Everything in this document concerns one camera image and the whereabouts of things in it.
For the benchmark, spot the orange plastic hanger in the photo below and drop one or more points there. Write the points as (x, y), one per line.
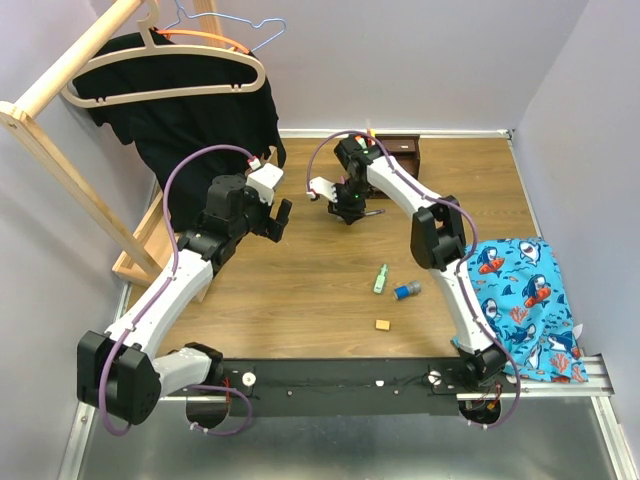
(215, 39)

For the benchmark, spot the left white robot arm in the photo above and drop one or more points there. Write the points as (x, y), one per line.
(119, 369)

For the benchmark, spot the blue grey glue stick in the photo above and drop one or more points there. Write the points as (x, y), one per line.
(405, 291)

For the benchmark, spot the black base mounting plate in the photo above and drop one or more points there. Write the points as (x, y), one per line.
(352, 386)

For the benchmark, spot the beige wooden hanger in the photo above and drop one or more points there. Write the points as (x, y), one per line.
(146, 66)

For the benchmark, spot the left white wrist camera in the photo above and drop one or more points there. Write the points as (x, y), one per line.
(264, 179)

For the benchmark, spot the aluminium rail frame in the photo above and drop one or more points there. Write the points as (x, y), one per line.
(486, 412)

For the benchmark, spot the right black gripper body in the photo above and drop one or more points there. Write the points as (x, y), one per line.
(350, 199)

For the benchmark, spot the dark wooden desk organizer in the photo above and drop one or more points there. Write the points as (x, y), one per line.
(405, 149)

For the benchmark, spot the wooden clothes rack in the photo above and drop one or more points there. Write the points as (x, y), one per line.
(52, 253)

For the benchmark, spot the small tan eraser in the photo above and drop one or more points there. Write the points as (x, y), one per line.
(382, 325)

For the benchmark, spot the blue shark print cloth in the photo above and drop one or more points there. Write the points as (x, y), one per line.
(521, 294)

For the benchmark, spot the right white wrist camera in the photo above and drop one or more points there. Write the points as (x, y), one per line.
(320, 187)

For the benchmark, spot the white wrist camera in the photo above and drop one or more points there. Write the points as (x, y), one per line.
(264, 179)
(320, 187)

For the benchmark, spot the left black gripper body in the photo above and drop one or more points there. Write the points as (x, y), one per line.
(255, 218)

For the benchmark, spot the blue wire hanger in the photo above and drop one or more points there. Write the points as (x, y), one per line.
(205, 17)

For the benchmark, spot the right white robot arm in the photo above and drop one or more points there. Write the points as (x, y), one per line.
(437, 243)

